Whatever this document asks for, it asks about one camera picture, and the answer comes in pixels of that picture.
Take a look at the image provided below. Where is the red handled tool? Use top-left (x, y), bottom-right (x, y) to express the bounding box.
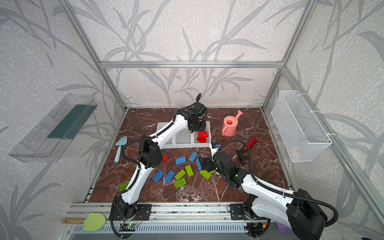
top-left (243, 138), bottom-right (258, 150)

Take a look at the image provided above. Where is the green toy spade wooden handle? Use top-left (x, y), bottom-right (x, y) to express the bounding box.
top-left (62, 213), bottom-right (106, 232)

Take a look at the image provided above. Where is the pink toy watering can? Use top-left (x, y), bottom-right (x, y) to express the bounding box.
top-left (222, 111), bottom-right (243, 137)

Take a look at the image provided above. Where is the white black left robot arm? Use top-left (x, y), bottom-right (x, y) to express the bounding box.
top-left (109, 101), bottom-right (207, 222)

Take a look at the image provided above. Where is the clear wall shelf green mat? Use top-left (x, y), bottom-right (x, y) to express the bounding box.
top-left (9, 94), bottom-right (97, 163)

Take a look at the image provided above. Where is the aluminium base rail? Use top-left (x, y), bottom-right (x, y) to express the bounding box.
top-left (65, 201), bottom-right (314, 224)

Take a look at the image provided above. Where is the white right sorting bin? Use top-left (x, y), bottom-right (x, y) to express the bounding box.
top-left (191, 121), bottom-right (212, 148)

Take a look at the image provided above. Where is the white middle sorting bin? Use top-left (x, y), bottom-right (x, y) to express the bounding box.
top-left (173, 127), bottom-right (193, 149)

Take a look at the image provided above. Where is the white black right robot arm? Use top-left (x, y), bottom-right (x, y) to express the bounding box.
top-left (203, 142), bottom-right (339, 240)

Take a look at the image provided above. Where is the small red lego brick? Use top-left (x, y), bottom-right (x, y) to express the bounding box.
top-left (162, 155), bottom-right (169, 163)

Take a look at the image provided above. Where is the white wire wall basket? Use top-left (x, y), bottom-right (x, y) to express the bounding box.
top-left (272, 90), bottom-right (333, 163)

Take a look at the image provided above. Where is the purple toy shovel pink handle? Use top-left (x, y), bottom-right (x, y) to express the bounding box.
top-left (277, 223), bottom-right (292, 233)

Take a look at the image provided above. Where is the blue lego brick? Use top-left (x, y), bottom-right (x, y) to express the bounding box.
top-left (175, 157), bottom-right (187, 165)
top-left (164, 171), bottom-right (175, 183)
top-left (189, 152), bottom-right (198, 162)
top-left (196, 159), bottom-right (202, 171)
top-left (153, 170), bottom-right (164, 183)

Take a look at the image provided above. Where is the light blue toy trowel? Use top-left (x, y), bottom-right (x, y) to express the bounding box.
top-left (114, 136), bottom-right (128, 163)

